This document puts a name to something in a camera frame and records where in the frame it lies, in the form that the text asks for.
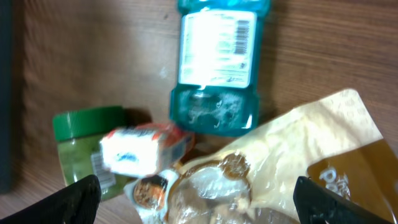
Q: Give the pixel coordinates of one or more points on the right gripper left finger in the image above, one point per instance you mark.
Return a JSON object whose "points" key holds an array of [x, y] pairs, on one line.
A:
{"points": [[75, 204]]}

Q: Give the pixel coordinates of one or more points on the white brown snack pouch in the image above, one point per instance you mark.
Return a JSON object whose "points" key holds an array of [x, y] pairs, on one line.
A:
{"points": [[333, 142]]}

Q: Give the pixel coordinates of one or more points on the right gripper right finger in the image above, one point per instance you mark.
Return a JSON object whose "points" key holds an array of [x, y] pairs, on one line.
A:
{"points": [[316, 205]]}

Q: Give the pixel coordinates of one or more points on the red white small box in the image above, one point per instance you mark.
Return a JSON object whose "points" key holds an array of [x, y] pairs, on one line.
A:
{"points": [[144, 150]]}

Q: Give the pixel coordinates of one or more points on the blue mouthwash bottle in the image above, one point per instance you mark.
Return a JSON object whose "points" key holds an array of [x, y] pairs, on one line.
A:
{"points": [[220, 44]]}

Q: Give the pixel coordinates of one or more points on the green lid spice jar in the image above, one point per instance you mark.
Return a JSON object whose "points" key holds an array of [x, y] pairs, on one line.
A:
{"points": [[78, 134]]}

